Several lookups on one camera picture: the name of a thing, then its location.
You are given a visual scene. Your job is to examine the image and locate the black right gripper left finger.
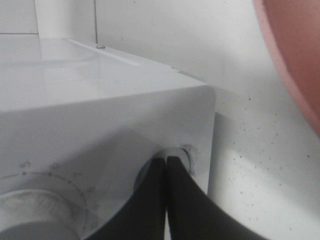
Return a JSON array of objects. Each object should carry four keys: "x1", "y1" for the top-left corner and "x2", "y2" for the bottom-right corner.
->
[{"x1": 88, "y1": 158, "x2": 166, "y2": 240}]

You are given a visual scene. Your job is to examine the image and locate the white microwave oven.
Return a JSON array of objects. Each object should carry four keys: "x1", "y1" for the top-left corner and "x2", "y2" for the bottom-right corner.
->
[{"x1": 0, "y1": 34, "x2": 216, "y2": 240}]

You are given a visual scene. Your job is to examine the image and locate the round door release button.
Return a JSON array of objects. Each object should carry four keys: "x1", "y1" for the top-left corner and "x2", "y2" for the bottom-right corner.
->
[{"x1": 133, "y1": 147, "x2": 195, "y2": 191}]

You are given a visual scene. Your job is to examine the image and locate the pink round plate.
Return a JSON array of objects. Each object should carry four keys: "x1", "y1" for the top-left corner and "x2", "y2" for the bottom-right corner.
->
[{"x1": 253, "y1": 0, "x2": 320, "y2": 135}]

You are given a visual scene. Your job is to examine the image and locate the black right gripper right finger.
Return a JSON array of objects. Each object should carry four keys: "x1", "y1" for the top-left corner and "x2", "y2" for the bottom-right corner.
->
[{"x1": 166, "y1": 156, "x2": 264, "y2": 240}]

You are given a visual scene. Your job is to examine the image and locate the lower white microwave knob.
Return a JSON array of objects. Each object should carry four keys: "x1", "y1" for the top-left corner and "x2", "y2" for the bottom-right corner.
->
[{"x1": 0, "y1": 189, "x2": 81, "y2": 240}]

